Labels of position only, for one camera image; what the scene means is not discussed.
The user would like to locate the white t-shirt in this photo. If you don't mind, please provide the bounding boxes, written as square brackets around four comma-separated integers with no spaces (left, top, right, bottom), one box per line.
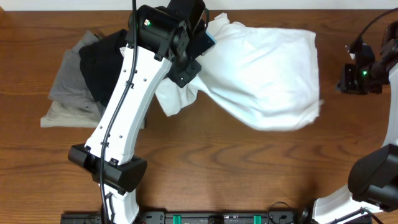
[155,13,322,131]

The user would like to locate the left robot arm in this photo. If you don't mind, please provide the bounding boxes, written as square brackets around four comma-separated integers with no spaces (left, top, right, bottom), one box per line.
[61,0,216,223]

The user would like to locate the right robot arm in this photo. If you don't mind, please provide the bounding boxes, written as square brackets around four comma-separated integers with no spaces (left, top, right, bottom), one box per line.
[299,22,397,223]

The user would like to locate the black folded shirt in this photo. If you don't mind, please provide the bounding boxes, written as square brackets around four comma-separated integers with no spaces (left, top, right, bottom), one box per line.
[79,29,127,107]

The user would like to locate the grey folded shirt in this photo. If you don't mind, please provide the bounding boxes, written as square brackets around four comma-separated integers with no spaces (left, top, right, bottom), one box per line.
[49,31,104,115]

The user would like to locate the beige folded shirt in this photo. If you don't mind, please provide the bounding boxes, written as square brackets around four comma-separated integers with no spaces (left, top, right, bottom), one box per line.
[40,101,104,128]

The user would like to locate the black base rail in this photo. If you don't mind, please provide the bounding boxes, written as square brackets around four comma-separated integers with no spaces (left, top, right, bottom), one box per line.
[60,210,373,224]

